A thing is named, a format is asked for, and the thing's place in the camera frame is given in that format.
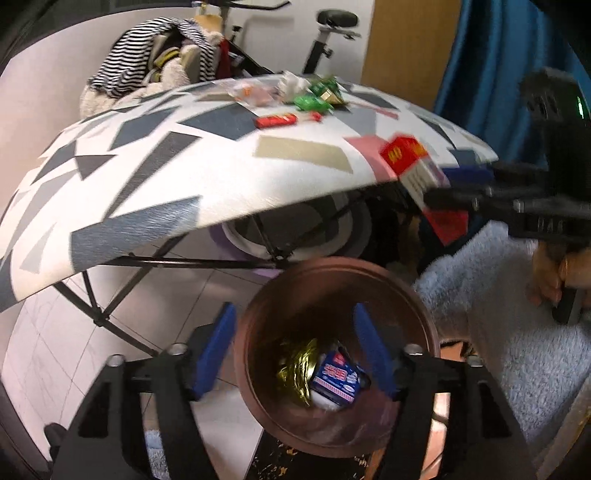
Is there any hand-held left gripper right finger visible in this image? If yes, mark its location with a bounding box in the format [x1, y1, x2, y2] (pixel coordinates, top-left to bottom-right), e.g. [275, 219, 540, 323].
[353, 302, 539, 480]

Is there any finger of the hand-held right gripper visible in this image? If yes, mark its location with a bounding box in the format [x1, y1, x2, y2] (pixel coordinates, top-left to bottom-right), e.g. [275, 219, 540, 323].
[443, 161, 550, 186]
[422, 185, 522, 217]

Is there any person's right hand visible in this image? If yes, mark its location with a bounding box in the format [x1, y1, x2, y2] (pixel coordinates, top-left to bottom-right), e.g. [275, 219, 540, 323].
[529, 240, 591, 305]

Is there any clear plastic packet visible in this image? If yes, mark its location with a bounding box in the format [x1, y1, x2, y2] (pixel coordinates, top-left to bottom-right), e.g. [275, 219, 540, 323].
[229, 82, 278, 106]

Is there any red cigarette box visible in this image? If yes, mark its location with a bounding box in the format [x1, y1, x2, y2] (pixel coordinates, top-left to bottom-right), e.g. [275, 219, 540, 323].
[379, 133, 469, 246]

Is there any blue curtain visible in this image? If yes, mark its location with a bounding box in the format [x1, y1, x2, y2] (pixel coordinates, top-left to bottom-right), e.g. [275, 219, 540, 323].
[431, 0, 591, 162]

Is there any red snack bar wrapper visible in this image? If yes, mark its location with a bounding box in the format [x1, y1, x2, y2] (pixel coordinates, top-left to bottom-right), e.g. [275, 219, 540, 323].
[255, 113, 298, 129]

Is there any geometric patterned folding table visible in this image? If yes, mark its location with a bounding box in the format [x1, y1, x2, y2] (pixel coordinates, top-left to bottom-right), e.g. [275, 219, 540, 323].
[0, 76, 499, 358]

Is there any wooden door panel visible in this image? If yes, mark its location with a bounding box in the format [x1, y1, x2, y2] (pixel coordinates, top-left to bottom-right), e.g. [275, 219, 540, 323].
[360, 0, 462, 97]

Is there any brown round bin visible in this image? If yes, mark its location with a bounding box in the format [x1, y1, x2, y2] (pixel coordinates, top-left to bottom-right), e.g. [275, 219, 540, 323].
[233, 257, 441, 459]

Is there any gold foil wrapper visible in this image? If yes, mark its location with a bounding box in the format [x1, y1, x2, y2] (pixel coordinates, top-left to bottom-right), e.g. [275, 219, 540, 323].
[276, 338, 326, 407]

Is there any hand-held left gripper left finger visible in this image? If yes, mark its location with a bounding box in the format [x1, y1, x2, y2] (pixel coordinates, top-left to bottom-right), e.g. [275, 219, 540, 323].
[51, 302, 238, 480]

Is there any white packet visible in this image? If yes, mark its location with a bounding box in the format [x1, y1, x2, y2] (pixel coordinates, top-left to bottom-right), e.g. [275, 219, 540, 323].
[277, 70, 311, 103]

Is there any person's right forearm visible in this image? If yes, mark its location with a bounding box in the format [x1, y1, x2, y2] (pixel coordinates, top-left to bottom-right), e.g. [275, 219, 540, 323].
[413, 222, 591, 467]

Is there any green foil wrapper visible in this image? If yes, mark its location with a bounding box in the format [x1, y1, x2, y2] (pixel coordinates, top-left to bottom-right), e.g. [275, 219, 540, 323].
[308, 76, 347, 107]

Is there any black exercise bike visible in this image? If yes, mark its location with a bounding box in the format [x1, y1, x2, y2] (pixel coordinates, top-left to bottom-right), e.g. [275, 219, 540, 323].
[191, 0, 363, 88]

